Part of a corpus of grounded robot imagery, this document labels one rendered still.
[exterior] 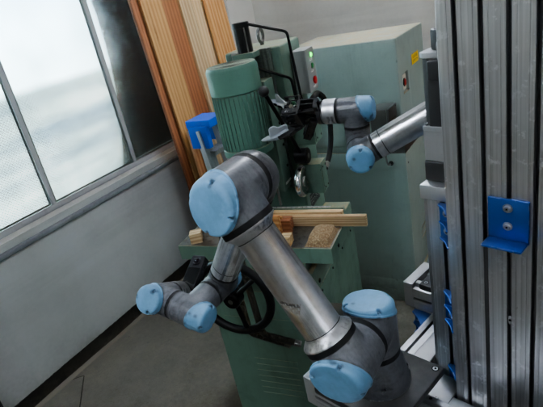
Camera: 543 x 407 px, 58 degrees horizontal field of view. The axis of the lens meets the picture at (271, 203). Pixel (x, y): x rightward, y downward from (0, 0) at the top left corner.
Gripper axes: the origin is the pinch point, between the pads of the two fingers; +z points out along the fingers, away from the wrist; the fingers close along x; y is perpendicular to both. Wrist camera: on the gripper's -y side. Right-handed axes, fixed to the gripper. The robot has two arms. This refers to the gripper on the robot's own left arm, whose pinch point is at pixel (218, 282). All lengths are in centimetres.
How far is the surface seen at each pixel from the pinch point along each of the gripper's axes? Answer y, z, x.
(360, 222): -20, 34, 37
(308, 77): -74, 34, 17
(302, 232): -16.1, 30.4, 16.6
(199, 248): -10.4, 21.6, -20.5
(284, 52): -81, 25, 12
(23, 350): 41, 44, -136
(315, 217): -21.6, 32.8, 20.6
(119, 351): 49, 94, -118
